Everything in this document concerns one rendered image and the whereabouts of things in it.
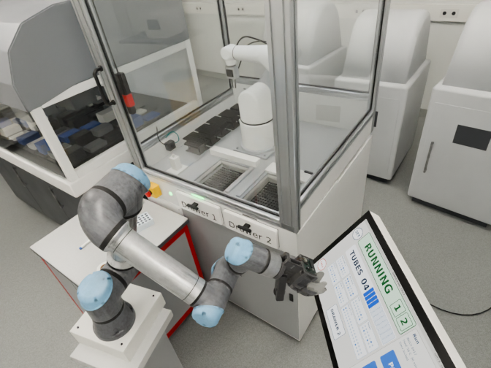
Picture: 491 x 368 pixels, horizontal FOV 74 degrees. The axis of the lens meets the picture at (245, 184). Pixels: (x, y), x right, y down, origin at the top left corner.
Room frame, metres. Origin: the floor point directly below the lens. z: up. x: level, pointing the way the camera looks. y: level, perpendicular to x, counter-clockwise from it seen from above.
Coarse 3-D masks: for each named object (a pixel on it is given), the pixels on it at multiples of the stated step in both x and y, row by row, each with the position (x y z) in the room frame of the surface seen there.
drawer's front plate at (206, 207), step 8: (176, 192) 1.34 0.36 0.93; (184, 200) 1.31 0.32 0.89; (192, 200) 1.27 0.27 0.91; (200, 200) 1.24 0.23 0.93; (184, 208) 1.33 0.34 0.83; (200, 208) 1.24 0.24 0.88; (208, 208) 1.20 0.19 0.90; (216, 208) 1.17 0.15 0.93; (208, 216) 1.21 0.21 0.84; (216, 216) 1.18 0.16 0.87
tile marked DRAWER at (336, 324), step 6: (336, 306) 0.53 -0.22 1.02; (330, 312) 0.53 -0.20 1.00; (336, 312) 0.52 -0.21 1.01; (330, 318) 0.51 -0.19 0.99; (336, 318) 0.50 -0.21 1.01; (330, 324) 0.50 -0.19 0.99; (336, 324) 0.49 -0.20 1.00; (342, 324) 0.48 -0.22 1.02; (336, 330) 0.47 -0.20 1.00; (342, 330) 0.46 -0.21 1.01; (336, 336) 0.46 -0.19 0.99
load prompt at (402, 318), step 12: (360, 240) 0.66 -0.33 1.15; (372, 240) 0.63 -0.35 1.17; (372, 252) 0.60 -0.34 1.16; (372, 264) 0.57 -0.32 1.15; (384, 264) 0.54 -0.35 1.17; (384, 276) 0.52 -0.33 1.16; (384, 288) 0.49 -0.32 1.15; (396, 288) 0.47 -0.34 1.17; (384, 300) 0.46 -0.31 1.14; (396, 300) 0.44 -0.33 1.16; (396, 312) 0.42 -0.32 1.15; (408, 312) 0.40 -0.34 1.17; (396, 324) 0.39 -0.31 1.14; (408, 324) 0.38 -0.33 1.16
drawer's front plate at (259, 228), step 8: (224, 216) 1.14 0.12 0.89; (232, 216) 1.11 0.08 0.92; (240, 216) 1.09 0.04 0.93; (232, 224) 1.11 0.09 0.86; (240, 224) 1.08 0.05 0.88; (256, 224) 1.02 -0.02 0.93; (240, 232) 1.09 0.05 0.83; (256, 232) 1.03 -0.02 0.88; (264, 232) 1.00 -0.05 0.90; (272, 232) 0.97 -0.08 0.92; (256, 240) 1.03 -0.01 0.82; (264, 240) 1.00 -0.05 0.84; (272, 240) 0.97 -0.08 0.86
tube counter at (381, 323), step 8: (360, 280) 0.55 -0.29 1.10; (368, 280) 0.54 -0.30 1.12; (360, 288) 0.53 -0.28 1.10; (368, 288) 0.52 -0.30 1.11; (368, 296) 0.50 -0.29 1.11; (376, 296) 0.48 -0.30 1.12; (368, 304) 0.48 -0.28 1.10; (376, 304) 0.46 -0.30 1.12; (376, 312) 0.45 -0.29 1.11; (384, 312) 0.44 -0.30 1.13; (376, 320) 0.43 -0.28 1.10; (384, 320) 0.42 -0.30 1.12; (376, 328) 0.41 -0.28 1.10; (384, 328) 0.40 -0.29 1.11; (384, 336) 0.39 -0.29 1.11; (392, 336) 0.38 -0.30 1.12; (384, 344) 0.37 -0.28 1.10
